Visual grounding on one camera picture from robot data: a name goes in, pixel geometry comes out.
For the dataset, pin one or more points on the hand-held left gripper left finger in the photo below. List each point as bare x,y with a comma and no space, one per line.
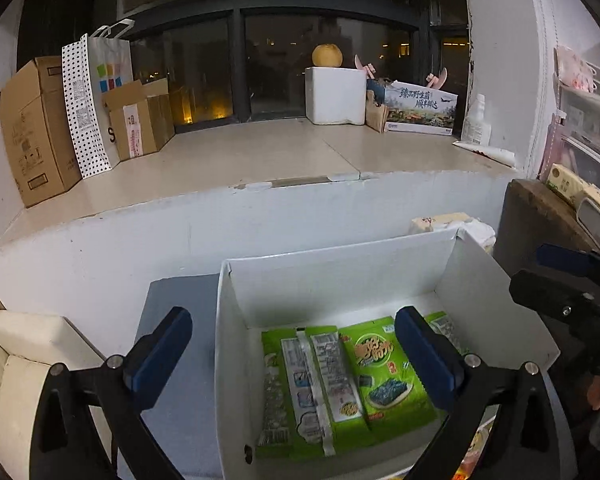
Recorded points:
155,360

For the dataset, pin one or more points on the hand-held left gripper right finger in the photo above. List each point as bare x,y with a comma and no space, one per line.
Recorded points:
420,355

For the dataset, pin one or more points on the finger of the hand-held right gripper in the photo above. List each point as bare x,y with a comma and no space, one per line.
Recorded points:
540,290
562,256

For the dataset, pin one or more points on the green seaweed snack packet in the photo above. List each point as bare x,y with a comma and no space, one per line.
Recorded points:
447,330
380,375
275,400
337,380
305,395

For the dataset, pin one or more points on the person's right hand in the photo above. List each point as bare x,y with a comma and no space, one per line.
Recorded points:
596,392

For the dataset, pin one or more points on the blue tablecloth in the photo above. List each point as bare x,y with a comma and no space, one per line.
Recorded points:
170,295

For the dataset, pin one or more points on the green and yellow tissue pack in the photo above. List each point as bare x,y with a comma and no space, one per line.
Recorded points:
565,182

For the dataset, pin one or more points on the orange snack packet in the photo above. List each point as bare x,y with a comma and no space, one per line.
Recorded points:
474,452

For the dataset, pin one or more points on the white rolled paper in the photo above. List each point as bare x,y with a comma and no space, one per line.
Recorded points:
485,152

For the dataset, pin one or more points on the cream sofa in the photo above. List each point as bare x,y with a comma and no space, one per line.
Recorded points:
20,330

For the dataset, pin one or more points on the white plastic bottle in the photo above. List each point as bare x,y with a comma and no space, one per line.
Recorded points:
476,122

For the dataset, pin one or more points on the landscape printed gift box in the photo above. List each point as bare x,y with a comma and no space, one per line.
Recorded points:
420,110

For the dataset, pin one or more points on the pink slipper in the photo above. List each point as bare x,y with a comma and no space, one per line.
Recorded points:
364,65
439,79

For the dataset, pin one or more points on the small labelled cardboard box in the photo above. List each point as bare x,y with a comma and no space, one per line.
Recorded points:
140,130

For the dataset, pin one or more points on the brown paper bag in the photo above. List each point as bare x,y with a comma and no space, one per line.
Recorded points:
376,112

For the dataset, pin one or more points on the plain open cardboard box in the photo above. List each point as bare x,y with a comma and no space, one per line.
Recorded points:
162,110

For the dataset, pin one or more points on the large cardboard box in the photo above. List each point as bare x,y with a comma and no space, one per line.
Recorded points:
35,135

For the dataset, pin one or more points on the polka dot paper bag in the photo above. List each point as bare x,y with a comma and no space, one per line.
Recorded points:
82,110

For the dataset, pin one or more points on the white foam box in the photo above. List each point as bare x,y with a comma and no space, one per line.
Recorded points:
335,95

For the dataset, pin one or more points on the white bag with coloured squares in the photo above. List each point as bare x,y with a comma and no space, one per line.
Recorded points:
112,60

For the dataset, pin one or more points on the yellow pomelo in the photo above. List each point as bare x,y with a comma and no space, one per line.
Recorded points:
327,56

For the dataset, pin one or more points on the dark window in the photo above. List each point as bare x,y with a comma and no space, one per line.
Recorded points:
275,50

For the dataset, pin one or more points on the pink wall organizer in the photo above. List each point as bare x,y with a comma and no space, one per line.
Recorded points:
585,110

